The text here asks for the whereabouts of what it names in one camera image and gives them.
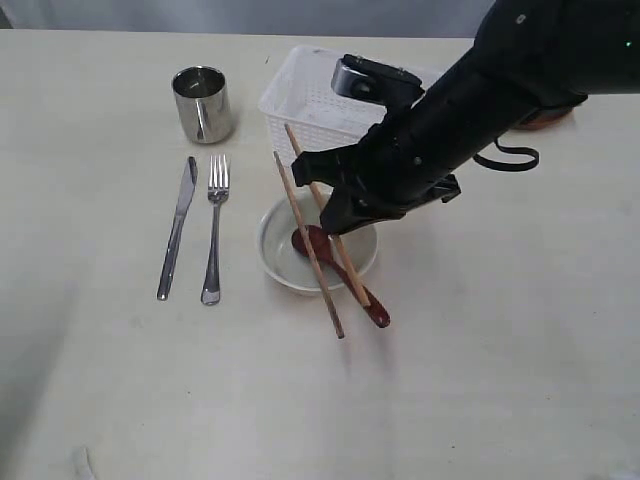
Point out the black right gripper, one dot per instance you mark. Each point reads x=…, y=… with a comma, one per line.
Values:
x=389, y=172

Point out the brown round plate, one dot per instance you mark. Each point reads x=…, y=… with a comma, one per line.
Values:
x=542, y=118

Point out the white perforated plastic basket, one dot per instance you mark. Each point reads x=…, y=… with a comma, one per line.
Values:
x=300, y=97

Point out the silver table knife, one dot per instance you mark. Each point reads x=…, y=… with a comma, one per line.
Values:
x=185, y=195

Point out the dark wooden spoon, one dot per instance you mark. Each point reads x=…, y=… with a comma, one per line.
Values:
x=324, y=249

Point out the shiny steel cup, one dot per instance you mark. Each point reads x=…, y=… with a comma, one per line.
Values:
x=202, y=103

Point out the wooden chopstick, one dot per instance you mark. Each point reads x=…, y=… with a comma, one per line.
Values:
x=309, y=248
x=339, y=245

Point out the white speckled ceramic bowl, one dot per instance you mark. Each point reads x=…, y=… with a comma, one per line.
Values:
x=289, y=268

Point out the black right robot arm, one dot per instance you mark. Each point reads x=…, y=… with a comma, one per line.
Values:
x=528, y=57

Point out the silver metal fork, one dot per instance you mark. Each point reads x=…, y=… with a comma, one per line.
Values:
x=217, y=193

